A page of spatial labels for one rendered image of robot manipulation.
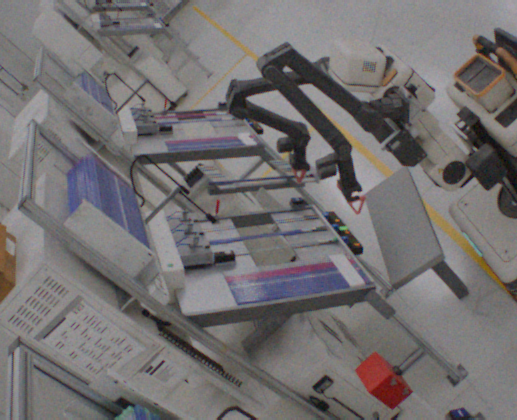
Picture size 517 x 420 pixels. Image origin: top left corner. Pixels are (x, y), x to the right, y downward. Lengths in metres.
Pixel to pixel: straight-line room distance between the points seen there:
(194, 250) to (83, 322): 0.58
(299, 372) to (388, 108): 1.09
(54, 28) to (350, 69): 5.00
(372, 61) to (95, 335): 1.32
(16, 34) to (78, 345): 8.14
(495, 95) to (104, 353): 1.70
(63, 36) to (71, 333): 5.01
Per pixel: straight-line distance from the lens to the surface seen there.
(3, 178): 5.68
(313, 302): 2.44
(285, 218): 2.97
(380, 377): 2.20
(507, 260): 2.85
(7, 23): 10.15
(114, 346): 2.35
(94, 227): 2.23
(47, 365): 1.44
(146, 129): 3.89
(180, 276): 2.46
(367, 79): 2.34
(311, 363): 2.67
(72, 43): 7.02
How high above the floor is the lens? 2.39
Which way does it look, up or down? 29 degrees down
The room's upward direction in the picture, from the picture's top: 48 degrees counter-clockwise
